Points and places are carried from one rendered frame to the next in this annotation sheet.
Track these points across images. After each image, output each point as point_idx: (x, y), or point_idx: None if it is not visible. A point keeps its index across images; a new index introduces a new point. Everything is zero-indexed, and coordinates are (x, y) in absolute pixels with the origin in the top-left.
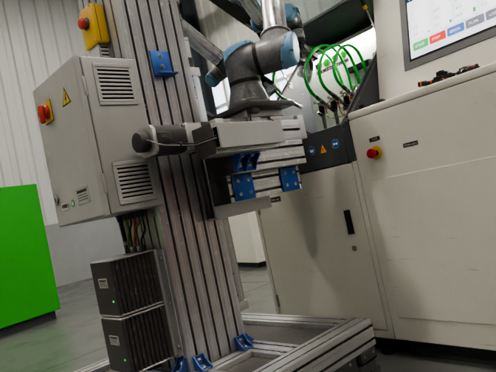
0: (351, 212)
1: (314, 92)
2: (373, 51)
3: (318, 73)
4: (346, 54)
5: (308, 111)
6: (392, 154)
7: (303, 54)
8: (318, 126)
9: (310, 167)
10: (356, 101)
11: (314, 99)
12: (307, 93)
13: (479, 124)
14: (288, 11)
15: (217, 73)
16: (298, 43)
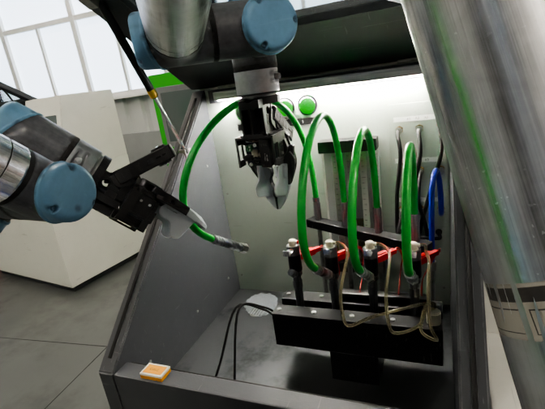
0: None
1: (229, 161)
2: (382, 120)
3: (352, 235)
4: (316, 108)
5: (216, 197)
6: None
7: (279, 145)
8: (232, 223)
9: None
10: (482, 357)
11: (226, 173)
12: (213, 161)
13: None
14: (280, 26)
15: (0, 210)
16: (265, 109)
